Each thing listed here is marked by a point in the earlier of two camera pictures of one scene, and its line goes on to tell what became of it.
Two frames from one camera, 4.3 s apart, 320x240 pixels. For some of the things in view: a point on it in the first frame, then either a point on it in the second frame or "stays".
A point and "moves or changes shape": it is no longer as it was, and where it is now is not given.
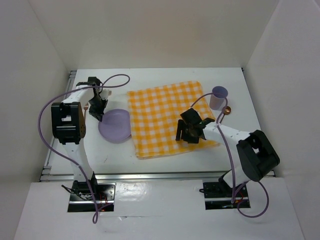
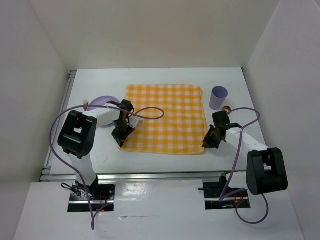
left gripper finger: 99,116 -> 121,142
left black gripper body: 97,104 -> 120,124
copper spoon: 227,110 stays
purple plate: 115,126 moves or changes shape
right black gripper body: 187,135 -> 220,139
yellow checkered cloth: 154,113 stays
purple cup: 217,99 stays
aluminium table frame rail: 48,175 stays
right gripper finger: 179,126 -> 211,139
